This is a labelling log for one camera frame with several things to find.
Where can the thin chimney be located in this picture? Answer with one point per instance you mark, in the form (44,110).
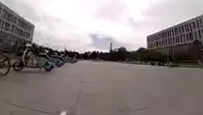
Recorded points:
(111,47)

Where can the row of trees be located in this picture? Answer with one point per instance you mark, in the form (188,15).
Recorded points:
(129,55)

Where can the grey paved plaza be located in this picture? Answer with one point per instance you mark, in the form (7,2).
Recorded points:
(121,88)

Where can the row of parked bicycles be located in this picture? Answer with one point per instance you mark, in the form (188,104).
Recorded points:
(45,62)

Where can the grey building with window grid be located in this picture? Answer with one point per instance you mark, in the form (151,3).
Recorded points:
(187,34)
(7,27)

